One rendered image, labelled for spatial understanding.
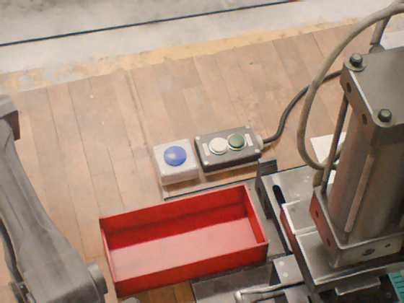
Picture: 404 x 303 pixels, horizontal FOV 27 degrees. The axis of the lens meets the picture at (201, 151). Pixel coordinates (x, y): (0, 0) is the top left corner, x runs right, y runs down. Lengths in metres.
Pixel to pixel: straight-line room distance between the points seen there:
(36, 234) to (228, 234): 0.50
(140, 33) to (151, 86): 1.33
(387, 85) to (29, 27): 2.24
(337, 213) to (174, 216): 0.49
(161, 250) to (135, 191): 0.13
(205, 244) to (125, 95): 0.35
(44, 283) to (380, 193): 0.38
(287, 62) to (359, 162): 0.78
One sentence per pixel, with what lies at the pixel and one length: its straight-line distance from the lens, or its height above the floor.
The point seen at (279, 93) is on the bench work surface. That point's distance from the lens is 1.58.
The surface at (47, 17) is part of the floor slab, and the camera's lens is 2.98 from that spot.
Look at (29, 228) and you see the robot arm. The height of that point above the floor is 1.29.
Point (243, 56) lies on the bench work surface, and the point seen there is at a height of 0.90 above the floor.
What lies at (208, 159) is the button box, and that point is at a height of 0.93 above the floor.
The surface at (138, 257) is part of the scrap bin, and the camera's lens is 1.37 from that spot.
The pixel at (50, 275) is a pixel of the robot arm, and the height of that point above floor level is 1.28.
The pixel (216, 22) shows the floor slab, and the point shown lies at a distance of 2.93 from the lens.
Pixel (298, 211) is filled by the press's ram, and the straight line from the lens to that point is 1.15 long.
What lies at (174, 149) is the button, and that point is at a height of 0.94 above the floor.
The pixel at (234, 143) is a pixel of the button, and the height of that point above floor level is 0.94.
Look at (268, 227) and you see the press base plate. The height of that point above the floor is 0.90.
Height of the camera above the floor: 2.12
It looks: 55 degrees down
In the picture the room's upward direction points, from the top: 2 degrees clockwise
